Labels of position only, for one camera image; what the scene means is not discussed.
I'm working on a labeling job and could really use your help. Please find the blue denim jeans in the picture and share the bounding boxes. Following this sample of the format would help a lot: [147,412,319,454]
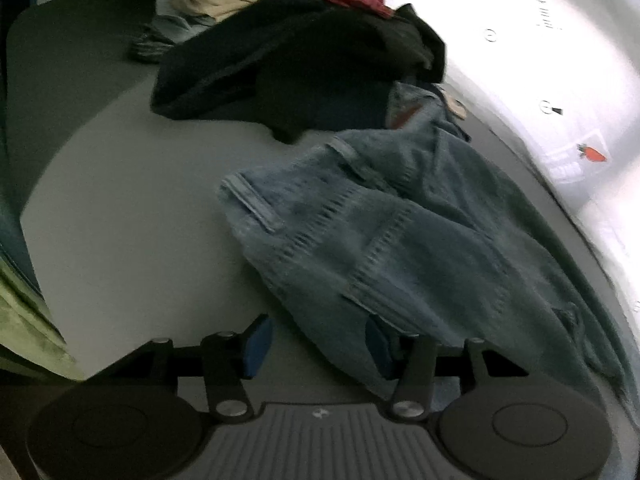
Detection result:
[219,92,639,413]

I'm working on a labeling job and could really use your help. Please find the green cloth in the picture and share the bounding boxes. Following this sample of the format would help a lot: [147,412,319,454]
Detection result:
[1,256,84,382]

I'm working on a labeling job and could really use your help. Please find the beige cloth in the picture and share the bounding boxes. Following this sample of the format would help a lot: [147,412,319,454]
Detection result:
[444,94,468,120]

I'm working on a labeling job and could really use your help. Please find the black garment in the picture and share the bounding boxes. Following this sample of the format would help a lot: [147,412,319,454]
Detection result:
[151,0,446,144]

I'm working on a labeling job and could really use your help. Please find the grey blue garment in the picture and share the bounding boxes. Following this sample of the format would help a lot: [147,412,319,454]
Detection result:
[128,0,216,64]

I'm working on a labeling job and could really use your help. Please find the white printed storage bag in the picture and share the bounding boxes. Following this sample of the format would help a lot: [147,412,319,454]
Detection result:
[386,0,639,323]

